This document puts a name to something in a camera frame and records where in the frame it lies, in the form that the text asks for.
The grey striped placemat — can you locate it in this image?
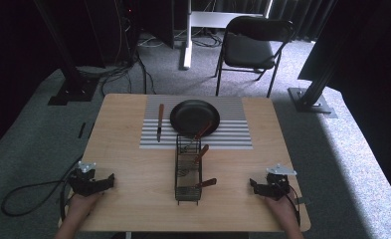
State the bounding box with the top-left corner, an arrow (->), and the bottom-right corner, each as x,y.
139,95 -> 254,150

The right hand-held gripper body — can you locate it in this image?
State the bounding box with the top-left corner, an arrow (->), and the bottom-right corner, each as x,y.
264,163 -> 297,201

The wooden-handled table knife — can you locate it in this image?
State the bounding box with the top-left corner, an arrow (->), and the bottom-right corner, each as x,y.
156,103 -> 165,143

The black curtain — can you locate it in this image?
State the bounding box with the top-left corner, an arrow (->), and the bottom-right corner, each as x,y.
296,0 -> 391,210

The black wire cutlery rack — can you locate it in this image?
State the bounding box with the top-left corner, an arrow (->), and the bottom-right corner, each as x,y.
174,133 -> 203,206

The black round plate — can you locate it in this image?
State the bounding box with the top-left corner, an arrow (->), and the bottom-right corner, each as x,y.
169,99 -> 221,139

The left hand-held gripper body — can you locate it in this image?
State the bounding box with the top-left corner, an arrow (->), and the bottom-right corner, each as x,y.
67,160 -> 99,197

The person's right hand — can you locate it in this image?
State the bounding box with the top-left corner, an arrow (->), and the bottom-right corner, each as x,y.
265,194 -> 299,230

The wooden-handled cutlery piece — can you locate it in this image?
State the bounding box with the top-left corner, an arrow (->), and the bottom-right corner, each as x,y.
194,177 -> 218,189
182,121 -> 214,151
184,143 -> 210,173

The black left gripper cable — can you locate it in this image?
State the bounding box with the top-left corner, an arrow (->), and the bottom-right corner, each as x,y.
1,155 -> 85,230

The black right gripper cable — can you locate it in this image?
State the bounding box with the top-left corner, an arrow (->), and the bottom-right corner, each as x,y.
284,183 -> 302,227

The black metal stand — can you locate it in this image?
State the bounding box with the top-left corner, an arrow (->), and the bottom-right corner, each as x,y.
287,0 -> 339,120
33,0 -> 100,107

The white desk frame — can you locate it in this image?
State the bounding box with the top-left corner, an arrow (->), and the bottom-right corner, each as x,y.
182,0 -> 275,71

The black folding chair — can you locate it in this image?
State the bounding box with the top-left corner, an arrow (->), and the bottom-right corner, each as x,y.
214,15 -> 297,99

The bundle of floor cables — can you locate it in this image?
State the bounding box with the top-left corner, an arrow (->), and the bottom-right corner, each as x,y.
98,19 -> 224,98

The person's left hand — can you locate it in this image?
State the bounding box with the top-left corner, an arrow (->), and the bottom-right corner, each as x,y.
66,191 -> 103,222

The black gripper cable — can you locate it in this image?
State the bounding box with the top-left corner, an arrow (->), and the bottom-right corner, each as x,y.
284,183 -> 302,227
1,155 -> 85,230

